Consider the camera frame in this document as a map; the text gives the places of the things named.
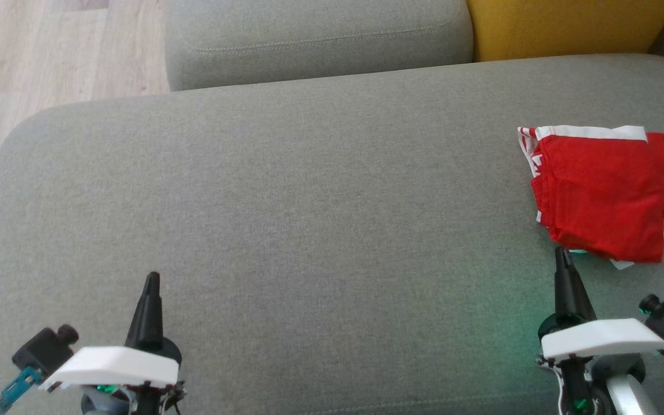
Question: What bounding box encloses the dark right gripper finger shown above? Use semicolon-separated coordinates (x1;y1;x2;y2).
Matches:
566;248;596;323
554;247;571;323

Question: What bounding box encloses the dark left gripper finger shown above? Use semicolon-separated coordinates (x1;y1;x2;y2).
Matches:
149;272;167;350
124;272;153;348

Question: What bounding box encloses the red shorts white stripe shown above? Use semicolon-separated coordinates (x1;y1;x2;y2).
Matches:
530;125;664;264

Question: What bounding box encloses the yellow cushion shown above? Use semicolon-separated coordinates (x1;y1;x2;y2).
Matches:
466;0;664;63

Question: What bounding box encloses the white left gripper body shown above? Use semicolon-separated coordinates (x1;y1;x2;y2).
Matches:
38;339;186;415

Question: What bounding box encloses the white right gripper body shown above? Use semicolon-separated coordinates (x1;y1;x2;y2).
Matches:
537;314;664;415

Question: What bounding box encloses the teal left cable connector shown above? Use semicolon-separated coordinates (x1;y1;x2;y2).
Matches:
0;366;43;414

